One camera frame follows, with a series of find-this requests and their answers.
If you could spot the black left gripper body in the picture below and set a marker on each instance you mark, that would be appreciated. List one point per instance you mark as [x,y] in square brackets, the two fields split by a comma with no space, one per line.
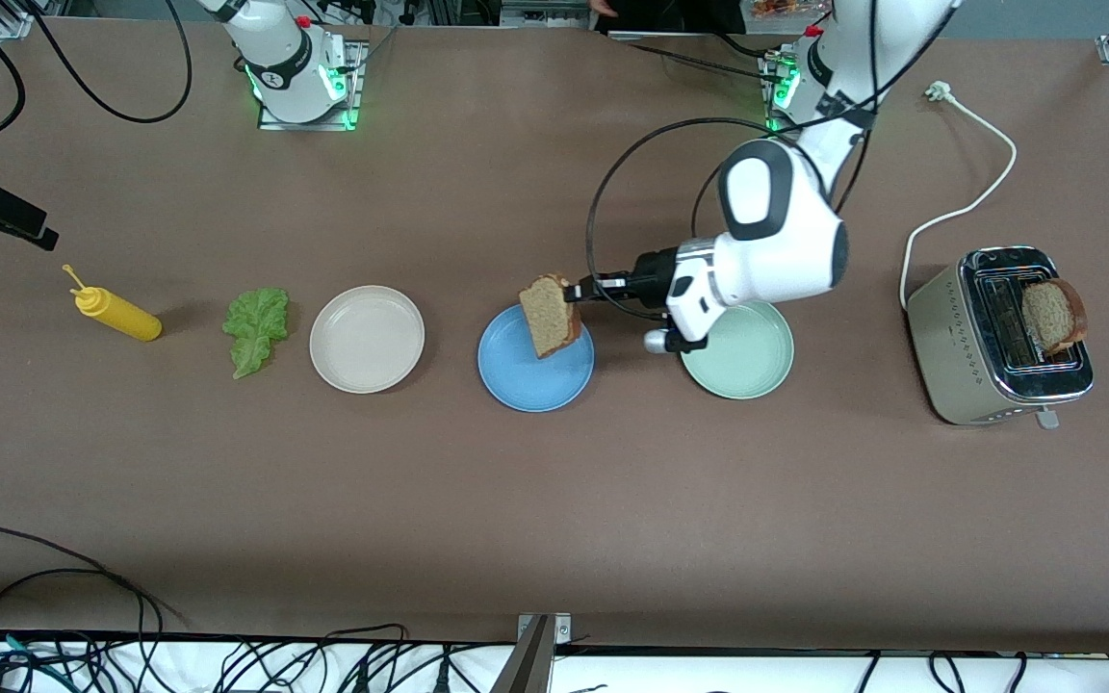
[653,270]

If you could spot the brown bread slice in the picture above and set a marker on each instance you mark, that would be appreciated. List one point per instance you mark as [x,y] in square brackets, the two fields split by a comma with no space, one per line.
[547,318]
[1055,316]

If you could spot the blue round plate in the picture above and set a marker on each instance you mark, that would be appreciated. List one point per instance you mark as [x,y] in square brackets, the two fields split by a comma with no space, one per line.
[526,380]

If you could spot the yellow mustard squeeze bottle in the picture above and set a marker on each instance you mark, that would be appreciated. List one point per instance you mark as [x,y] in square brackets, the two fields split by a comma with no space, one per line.
[126,320]

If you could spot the green lettuce leaf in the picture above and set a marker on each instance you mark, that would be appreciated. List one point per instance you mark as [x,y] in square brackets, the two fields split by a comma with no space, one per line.
[256,327]

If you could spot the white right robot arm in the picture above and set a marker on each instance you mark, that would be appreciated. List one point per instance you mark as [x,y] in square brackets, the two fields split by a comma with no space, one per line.
[280,58]

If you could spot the pale green round plate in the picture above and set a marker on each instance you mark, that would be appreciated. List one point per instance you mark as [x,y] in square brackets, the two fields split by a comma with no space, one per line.
[747,361]

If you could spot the beige round plate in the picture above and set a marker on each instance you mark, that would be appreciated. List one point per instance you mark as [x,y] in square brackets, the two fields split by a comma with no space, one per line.
[367,339]

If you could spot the grey metal box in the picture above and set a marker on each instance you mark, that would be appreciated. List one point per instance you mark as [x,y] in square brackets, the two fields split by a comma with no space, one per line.
[535,12]

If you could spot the silver beige toaster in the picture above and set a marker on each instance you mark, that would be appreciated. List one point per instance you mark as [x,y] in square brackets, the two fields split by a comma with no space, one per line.
[949,346]

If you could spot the orange patterned packet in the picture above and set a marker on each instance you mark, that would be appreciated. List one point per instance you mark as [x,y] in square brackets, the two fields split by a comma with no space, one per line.
[786,8]

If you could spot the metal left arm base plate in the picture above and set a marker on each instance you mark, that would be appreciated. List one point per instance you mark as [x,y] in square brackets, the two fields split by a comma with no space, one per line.
[774,87]

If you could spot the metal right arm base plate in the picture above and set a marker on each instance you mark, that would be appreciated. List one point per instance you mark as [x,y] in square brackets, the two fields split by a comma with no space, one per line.
[309,123]

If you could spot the metal table edge bracket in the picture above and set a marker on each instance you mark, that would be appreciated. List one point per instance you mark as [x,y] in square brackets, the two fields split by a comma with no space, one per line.
[540,654]

